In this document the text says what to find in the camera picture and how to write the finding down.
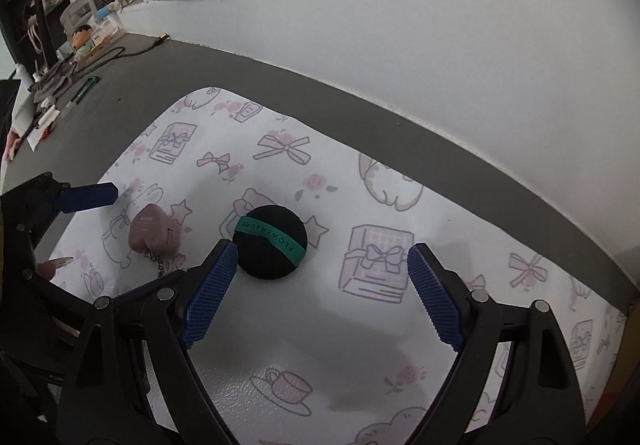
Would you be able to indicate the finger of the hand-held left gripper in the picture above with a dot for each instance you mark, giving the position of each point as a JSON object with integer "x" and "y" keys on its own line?
{"x": 87, "y": 196}
{"x": 55, "y": 310}

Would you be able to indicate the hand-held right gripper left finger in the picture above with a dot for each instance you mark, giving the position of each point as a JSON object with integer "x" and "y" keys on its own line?
{"x": 210, "y": 295}

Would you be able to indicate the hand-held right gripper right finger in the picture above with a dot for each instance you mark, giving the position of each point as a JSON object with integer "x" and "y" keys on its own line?
{"x": 435, "y": 295}

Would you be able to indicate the black powder puff green band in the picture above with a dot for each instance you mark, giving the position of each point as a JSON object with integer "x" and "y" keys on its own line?
{"x": 265, "y": 255}

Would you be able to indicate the person's left hand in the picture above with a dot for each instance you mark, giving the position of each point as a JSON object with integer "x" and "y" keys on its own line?
{"x": 52, "y": 269}

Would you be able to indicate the green pen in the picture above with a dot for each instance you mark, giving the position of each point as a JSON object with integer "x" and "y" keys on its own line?
{"x": 87, "y": 86}

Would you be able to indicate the white printed mat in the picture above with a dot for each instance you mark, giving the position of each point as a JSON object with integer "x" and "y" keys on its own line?
{"x": 325, "y": 325}

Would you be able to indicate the cartoon figurine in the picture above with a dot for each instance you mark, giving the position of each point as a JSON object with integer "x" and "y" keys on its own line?
{"x": 81, "y": 44}

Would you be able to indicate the white storage box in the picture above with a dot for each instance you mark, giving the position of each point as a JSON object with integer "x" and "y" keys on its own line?
{"x": 107, "y": 30}

